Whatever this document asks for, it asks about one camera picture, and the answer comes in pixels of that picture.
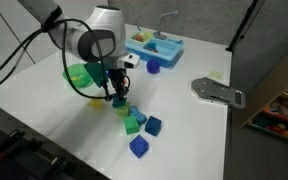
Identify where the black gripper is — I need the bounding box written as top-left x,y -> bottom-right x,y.
107,67 -> 131,100

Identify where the yellow star toy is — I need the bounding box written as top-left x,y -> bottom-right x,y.
87,98 -> 105,111

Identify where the light blue toy figure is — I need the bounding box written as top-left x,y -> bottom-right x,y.
129,105 -> 148,126

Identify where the purple blue ball toy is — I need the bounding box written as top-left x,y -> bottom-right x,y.
146,58 -> 161,75

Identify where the green translucent plastic bowl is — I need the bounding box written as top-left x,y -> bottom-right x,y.
62,63 -> 94,89

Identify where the blue toy sink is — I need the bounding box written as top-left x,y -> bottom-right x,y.
125,30 -> 186,69

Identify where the grey toy faucet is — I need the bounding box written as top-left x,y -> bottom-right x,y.
153,9 -> 180,40

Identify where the cardboard toy shelf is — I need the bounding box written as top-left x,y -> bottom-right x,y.
232,42 -> 288,146

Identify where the light green cube block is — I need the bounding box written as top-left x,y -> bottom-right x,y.
116,102 -> 132,118

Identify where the dark blue cube block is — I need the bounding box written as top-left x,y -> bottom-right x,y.
144,115 -> 163,137

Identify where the yellow green sink basket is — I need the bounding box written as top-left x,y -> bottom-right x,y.
129,30 -> 154,43

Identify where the bright blue cube block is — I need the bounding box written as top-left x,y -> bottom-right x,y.
128,133 -> 151,159

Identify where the grey metal mounting plate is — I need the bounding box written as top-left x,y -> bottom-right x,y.
190,76 -> 247,110

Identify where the small pale yellow piece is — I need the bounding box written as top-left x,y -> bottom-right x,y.
209,69 -> 224,80

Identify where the black equipment with red clamp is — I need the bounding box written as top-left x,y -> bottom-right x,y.
0,119 -> 112,180

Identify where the black tripod pole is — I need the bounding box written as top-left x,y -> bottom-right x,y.
225,0 -> 266,53

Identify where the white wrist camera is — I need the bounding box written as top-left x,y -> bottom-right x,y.
118,53 -> 141,70

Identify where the teal green camera mount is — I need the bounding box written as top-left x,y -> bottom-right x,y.
83,62 -> 110,89

